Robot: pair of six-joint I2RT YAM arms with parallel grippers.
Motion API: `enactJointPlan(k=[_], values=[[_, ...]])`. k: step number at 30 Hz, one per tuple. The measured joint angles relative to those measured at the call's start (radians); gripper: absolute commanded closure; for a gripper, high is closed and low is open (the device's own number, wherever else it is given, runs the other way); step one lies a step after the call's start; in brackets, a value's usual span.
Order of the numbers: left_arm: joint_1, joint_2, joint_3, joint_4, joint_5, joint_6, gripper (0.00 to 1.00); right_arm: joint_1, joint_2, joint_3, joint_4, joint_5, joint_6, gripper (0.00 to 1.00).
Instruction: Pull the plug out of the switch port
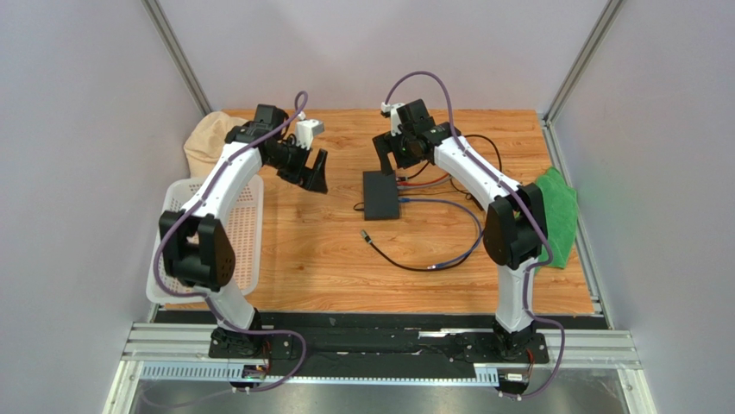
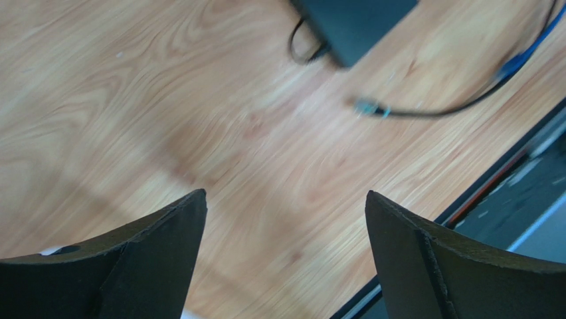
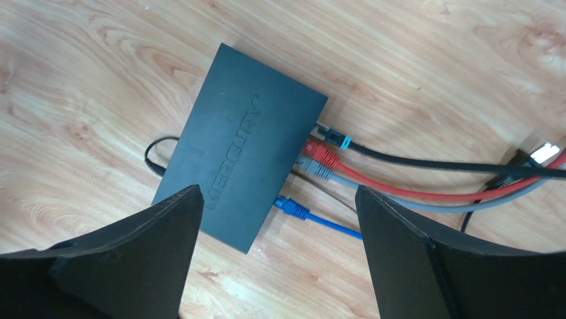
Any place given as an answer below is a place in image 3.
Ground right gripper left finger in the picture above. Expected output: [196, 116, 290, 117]
[1, 185, 204, 318]

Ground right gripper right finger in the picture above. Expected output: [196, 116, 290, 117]
[355, 186, 565, 318]

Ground black network switch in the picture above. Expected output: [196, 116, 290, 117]
[154, 44, 328, 253]

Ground black power cable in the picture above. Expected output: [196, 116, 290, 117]
[143, 136, 181, 177]

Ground blue ethernet cable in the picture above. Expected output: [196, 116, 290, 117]
[273, 195, 364, 241]

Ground red ethernet cable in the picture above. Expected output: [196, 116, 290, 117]
[303, 140, 566, 203]

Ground grey ethernet cable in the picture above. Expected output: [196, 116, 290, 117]
[294, 156, 566, 214]

